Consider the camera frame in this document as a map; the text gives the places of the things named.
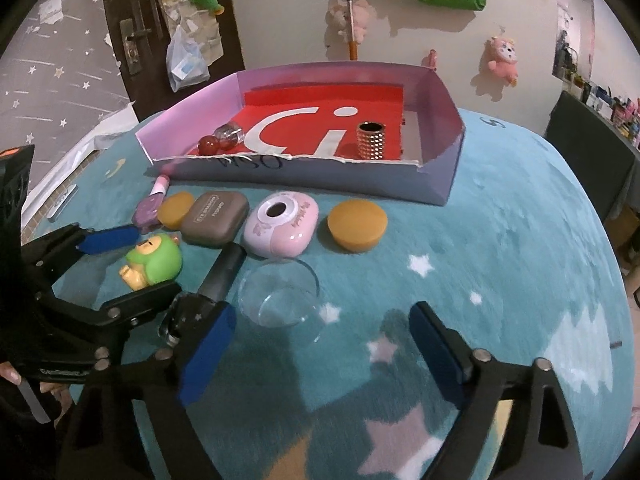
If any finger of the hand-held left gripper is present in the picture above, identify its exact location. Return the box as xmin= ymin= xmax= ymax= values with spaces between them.
xmin=95 ymin=282 xmax=182 ymax=368
xmin=22 ymin=225 xmax=142 ymax=286

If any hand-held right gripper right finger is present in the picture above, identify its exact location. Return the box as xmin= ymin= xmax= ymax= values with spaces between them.
xmin=409 ymin=301 xmax=586 ymax=480

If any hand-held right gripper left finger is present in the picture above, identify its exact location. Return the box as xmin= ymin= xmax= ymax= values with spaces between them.
xmin=60 ymin=304 xmax=237 ymax=480

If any green frog toy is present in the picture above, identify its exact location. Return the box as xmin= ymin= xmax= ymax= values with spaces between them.
xmin=118 ymin=234 xmax=183 ymax=291

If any purple popsicle toy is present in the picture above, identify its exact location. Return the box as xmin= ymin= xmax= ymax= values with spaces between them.
xmin=132 ymin=195 xmax=165 ymax=233

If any small orange disc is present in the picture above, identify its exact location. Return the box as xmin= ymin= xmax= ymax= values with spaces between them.
xmin=157 ymin=192 xmax=197 ymax=227

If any black flashlight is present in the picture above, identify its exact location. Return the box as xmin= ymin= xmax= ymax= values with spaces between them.
xmin=159 ymin=244 xmax=247 ymax=347

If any clear glass bowl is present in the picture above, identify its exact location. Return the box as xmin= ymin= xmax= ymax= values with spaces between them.
xmin=237 ymin=260 xmax=328 ymax=345

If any brown rounded case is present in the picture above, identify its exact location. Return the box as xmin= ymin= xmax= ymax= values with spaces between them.
xmin=180 ymin=191 xmax=250 ymax=247

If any white round donut toy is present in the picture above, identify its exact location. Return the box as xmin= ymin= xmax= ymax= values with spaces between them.
xmin=243 ymin=191 xmax=320 ymax=259

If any large orange disc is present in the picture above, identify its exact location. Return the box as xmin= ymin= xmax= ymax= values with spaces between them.
xmin=327 ymin=200 xmax=389 ymax=253

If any pink cardboard box tray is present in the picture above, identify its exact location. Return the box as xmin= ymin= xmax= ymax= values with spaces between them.
xmin=136 ymin=62 xmax=466 ymax=207

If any person's left hand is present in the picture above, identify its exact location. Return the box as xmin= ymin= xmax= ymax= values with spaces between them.
xmin=0 ymin=361 xmax=75 ymax=408

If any white flat strip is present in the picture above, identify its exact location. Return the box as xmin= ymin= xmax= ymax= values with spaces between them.
xmin=49 ymin=183 xmax=79 ymax=223

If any dark brown door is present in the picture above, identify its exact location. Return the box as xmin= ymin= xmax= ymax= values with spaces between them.
xmin=100 ymin=0 xmax=247 ymax=123

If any clear plastic bag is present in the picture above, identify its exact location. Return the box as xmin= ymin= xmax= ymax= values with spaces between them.
xmin=166 ymin=24 xmax=211 ymax=93

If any clear hanging pocket organizer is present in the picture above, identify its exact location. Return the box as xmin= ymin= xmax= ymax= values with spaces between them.
xmin=140 ymin=0 xmax=225 ymax=68

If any black draped table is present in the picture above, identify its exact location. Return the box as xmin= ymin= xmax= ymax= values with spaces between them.
xmin=544 ymin=91 xmax=640 ymax=221

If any pink plush doll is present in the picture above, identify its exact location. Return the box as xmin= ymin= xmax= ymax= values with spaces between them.
xmin=486 ymin=36 xmax=521 ymax=85

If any row of small bottles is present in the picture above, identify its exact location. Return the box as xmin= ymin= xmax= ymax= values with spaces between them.
xmin=560 ymin=67 xmax=640 ymax=146

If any pale pink plush pig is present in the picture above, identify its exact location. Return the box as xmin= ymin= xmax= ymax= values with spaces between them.
xmin=326 ymin=0 xmax=376 ymax=43

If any giant orange white pen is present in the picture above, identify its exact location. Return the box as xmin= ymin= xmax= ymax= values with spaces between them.
xmin=342 ymin=0 xmax=360 ymax=61

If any metal door handle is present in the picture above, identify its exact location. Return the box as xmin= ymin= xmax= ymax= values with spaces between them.
xmin=120 ymin=18 xmax=152 ymax=76

